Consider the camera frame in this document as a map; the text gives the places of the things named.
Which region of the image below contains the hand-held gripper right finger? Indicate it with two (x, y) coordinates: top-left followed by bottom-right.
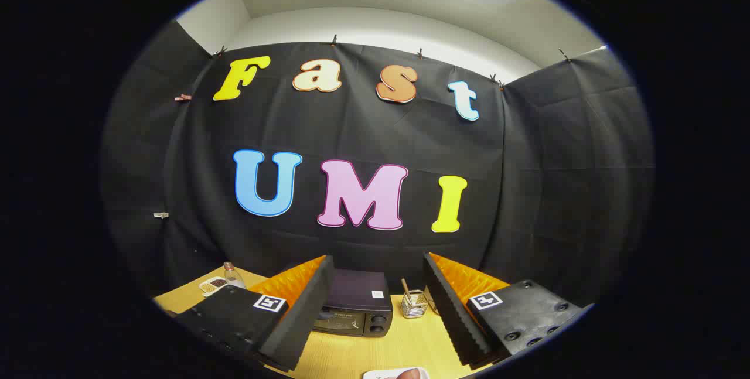
(422, 252), (585, 369)

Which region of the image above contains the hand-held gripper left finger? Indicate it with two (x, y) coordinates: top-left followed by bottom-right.
(175, 255), (335, 372)

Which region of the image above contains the black toaster oven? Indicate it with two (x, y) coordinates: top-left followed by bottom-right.
(313, 269), (394, 337)

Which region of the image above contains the white cherry-print plate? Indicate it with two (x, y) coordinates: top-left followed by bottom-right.
(363, 367), (429, 379)

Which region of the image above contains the clear plastic water bottle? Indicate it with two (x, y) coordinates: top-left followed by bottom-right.
(223, 262), (246, 289)

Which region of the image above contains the small white snack dish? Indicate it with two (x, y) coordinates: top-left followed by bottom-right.
(199, 276), (228, 298)

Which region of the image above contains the metal wire basket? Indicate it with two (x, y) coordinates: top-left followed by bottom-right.
(401, 289), (429, 319)

